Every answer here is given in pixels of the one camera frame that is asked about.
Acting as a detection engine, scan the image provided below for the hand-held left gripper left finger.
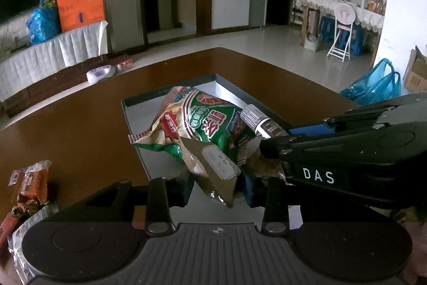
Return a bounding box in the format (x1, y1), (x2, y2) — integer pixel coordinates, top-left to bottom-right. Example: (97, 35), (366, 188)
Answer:
(60, 172), (196, 235)

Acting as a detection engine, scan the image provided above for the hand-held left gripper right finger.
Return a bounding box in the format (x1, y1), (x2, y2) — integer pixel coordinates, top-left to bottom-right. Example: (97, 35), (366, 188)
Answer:
(242, 171), (291, 235)

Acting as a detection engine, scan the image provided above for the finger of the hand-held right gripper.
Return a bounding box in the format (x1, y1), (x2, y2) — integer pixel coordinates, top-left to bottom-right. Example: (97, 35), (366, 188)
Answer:
(290, 92), (427, 137)
(259, 123), (378, 163)

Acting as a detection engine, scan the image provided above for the black white stick packet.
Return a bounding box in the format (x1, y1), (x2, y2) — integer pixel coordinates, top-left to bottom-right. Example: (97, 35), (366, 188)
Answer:
(240, 105), (289, 139)

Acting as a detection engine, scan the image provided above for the tan snack packet white label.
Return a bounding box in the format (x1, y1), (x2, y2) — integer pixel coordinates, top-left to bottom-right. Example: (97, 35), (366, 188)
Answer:
(180, 137), (242, 208)

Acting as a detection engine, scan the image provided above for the green chip bag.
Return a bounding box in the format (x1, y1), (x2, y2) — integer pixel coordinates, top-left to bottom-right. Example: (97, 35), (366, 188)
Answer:
(128, 85), (267, 169)

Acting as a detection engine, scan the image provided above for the dark cardboard box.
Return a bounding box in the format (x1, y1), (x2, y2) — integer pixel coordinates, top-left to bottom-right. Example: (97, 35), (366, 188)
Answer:
(121, 73), (304, 228)

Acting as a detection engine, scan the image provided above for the orange square snack packet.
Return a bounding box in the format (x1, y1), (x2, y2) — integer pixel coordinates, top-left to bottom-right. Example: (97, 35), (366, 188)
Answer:
(8, 160), (54, 206)

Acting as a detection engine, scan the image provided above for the brown snack packet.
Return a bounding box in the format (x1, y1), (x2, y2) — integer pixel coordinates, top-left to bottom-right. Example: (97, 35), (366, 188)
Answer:
(245, 147), (296, 187)

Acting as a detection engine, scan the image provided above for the light blue plastic bag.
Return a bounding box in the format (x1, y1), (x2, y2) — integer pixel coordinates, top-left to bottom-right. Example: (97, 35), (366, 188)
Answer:
(338, 58), (402, 107)

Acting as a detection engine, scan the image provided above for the blue plastic stool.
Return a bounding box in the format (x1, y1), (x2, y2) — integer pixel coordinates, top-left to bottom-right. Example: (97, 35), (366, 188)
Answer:
(318, 16), (336, 46)
(350, 23), (371, 55)

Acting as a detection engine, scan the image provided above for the brown cardboard carton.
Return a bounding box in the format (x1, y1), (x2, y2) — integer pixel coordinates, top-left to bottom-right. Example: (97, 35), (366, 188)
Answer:
(402, 45), (427, 92)

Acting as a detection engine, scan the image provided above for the white folding chair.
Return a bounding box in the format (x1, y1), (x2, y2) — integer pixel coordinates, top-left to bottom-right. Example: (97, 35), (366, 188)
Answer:
(326, 3), (357, 63)

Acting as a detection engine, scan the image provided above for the table with lace cloth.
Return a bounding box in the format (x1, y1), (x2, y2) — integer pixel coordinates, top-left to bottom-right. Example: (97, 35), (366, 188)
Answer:
(295, 0), (386, 46)

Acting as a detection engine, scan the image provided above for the white purple bottle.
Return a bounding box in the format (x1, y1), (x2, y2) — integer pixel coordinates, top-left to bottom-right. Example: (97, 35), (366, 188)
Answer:
(86, 64), (122, 84)

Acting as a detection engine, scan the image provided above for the wooden kitchen counter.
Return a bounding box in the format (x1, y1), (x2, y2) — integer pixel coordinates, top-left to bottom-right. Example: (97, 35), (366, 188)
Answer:
(172, 0), (197, 28)

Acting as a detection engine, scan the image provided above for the silver snack packet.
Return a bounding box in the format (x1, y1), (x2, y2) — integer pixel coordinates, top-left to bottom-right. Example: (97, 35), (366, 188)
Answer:
(7, 202), (61, 284)

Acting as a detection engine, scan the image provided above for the long orange snack packet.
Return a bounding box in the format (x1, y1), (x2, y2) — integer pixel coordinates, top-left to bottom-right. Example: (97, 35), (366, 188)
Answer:
(0, 205), (34, 250)

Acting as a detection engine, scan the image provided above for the orange paper bag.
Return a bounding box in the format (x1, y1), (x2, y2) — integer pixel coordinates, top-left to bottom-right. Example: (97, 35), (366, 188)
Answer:
(56, 0), (104, 33)

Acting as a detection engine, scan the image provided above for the dark blue plastic bag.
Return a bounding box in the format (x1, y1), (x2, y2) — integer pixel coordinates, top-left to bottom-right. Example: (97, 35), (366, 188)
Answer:
(27, 0), (62, 46)

